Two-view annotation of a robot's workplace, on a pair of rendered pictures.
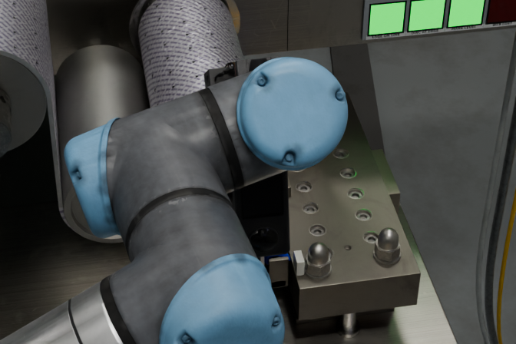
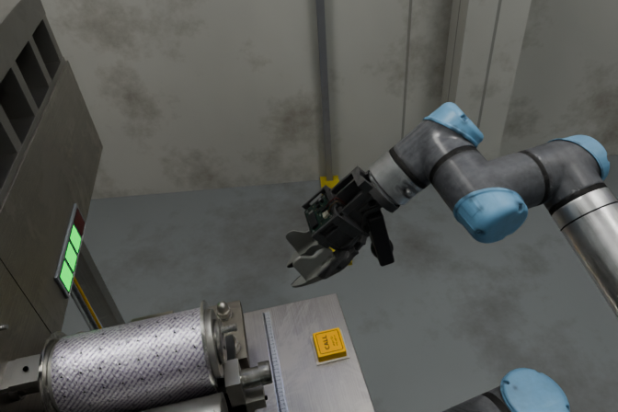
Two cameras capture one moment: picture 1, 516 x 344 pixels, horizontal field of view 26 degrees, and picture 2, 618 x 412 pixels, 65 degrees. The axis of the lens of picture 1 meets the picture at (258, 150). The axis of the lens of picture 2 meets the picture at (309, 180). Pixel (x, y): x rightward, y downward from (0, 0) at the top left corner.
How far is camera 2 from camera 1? 0.97 m
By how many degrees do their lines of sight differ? 66
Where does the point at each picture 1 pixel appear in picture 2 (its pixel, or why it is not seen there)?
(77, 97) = not seen: outside the picture
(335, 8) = (52, 297)
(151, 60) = (123, 380)
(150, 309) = (595, 171)
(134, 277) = (583, 174)
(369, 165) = not seen: hidden behind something
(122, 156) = (506, 184)
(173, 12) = (82, 360)
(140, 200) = (537, 174)
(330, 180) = not seen: hidden behind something
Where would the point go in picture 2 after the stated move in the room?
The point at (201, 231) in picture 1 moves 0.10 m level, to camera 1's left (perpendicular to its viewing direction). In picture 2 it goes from (554, 147) to (592, 197)
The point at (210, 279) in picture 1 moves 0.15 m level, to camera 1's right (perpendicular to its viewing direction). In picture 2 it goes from (582, 143) to (535, 88)
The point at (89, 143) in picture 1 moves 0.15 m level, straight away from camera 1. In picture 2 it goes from (502, 197) to (381, 223)
